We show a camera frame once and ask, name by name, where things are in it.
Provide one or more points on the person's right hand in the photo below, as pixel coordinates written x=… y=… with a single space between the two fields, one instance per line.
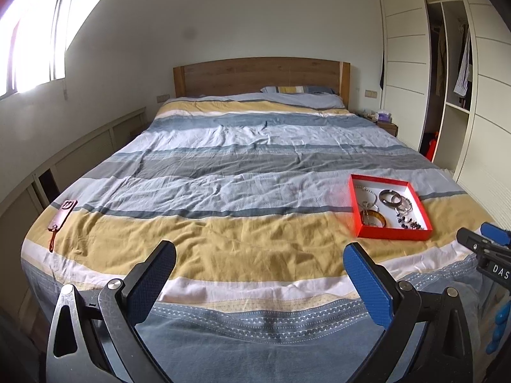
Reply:
x=501 y=327

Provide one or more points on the window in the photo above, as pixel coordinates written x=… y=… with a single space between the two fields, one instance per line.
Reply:
x=32 y=40

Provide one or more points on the brown hanging coat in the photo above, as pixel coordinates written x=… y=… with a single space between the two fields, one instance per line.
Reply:
x=441 y=64

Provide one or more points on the striped pillow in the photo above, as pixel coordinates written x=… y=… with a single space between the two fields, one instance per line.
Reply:
x=303 y=97

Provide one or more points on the red object in wardrobe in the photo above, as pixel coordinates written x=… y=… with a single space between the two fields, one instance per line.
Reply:
x=431 y=147

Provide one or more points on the low wall cabinet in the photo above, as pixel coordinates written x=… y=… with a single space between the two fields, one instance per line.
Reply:
x=80 y=151

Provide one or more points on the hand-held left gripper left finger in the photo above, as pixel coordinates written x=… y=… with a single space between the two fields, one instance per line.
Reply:
x=153 y=283

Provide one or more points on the thin silver bangles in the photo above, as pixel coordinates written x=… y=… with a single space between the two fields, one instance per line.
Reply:
x=407 y=207

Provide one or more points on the white wardrobe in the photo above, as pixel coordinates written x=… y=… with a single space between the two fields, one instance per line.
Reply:
x=403 y=48

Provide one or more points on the striped hanging shirt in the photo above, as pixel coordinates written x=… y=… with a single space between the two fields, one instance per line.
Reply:
x=462 y=72

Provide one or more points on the wooden headboard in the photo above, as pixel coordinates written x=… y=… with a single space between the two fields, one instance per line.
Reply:
x=259 y=75

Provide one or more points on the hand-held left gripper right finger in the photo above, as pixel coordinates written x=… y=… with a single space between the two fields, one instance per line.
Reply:
x=369 y=283

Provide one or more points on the wooden nightstand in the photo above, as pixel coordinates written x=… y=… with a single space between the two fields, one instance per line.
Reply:
x=389 y=129

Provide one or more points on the red cardboard box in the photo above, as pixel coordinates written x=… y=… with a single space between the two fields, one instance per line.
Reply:
x=391 y=234

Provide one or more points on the purple tissue box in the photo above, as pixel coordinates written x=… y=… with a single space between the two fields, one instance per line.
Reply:
x=384 y=116

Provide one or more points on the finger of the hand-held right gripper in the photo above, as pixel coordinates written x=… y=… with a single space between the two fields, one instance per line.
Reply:
x=497 y=233
x=475 y=243

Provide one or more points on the amber bangle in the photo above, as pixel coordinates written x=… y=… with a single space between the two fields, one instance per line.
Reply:
x=363 y=219

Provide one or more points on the dark brown bangle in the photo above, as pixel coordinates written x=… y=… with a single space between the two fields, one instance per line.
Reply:
x=381 y=197

